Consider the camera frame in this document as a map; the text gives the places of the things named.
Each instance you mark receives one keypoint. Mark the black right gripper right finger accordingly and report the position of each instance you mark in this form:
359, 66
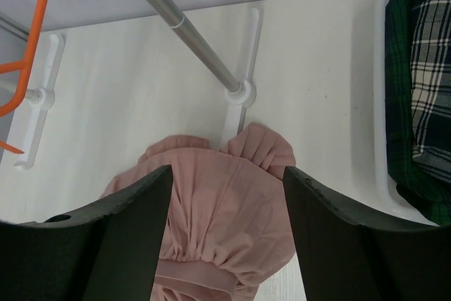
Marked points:
349, 251

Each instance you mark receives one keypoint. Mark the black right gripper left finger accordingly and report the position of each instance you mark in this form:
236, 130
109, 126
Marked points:
106, 250

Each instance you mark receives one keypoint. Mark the pink pleated skirt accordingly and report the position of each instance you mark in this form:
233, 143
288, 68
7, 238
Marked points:
227, 229

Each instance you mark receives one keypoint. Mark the plaid green white skirt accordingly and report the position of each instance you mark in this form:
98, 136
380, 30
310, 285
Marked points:
417, 104

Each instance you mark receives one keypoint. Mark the orange plastic hanger on rack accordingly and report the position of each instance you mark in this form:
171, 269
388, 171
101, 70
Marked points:
24, 66

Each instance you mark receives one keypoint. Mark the white perforated laundry basket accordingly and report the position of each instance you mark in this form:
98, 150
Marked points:
385, 185

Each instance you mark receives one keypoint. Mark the white metal clothes rack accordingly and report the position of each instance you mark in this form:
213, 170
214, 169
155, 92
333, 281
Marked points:
240, 93

